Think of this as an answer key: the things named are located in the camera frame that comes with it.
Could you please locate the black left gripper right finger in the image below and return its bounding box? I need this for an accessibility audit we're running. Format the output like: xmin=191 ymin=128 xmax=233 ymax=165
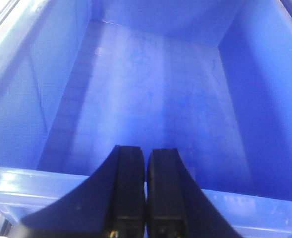
xmin=147 ymin=149 xmax=241 ymax=238

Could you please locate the blue bin under left gripper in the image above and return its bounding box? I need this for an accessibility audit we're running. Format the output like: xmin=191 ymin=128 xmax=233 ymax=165
xmin=0 ymin=0 xmax=292 ymax=238

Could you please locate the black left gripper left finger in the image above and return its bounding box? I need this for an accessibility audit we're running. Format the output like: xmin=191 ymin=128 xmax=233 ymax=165
xmin=9 ymin=145 xmax=145 ymax=238

